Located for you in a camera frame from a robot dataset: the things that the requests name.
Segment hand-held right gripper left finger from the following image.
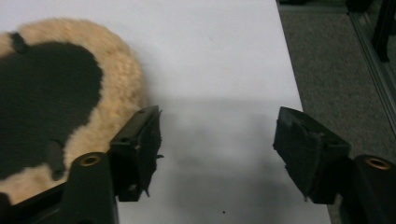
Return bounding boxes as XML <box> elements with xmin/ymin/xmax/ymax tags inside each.
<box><xmin>109</xmin><ymin>105</ymin><xmax>164</xmax><ymax>203</ymax></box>

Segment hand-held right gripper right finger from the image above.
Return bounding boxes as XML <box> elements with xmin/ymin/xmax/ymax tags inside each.
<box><xmin>273</xmin><ymin>105</ymin><xmax>353</xmax><ymax>205</ymax></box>

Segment tan fleece pad black patches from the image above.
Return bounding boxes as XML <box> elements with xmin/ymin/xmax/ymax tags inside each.
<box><xmin>0</xmin><ymin>17</ymin><xmax>148</xmax><ymax>206</ymax></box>

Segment white table cover sheet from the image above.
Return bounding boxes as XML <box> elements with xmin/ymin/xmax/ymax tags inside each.
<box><xmin>0</xmin><ymin>0</ymin><xmax>332</xmax><ymax>224</ymax></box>

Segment black metal stand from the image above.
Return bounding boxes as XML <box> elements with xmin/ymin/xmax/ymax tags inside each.
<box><xmin>371</xmin><ymin>0</ymin><xmax>396</xmax><ymax>63</ymax></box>

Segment aluminium floor rail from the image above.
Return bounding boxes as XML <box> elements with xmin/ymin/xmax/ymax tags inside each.
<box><xmin>347</xmin><ymin>11</ymin><xmax>396</xmax><ymax>135</ymax></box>

